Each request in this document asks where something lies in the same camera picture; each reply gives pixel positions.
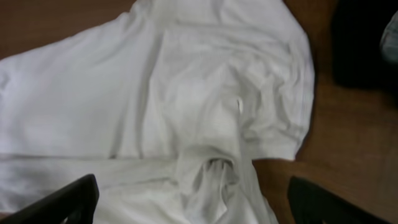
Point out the white t-shirt black print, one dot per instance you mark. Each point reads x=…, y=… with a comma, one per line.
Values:
x=167, y=105

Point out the black folded garment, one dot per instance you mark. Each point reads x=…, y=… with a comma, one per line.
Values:
x=356, y=31

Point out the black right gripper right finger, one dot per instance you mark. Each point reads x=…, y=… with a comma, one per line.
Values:
x=311, y=204

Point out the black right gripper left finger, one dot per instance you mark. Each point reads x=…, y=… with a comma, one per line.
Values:
x=75, y=203

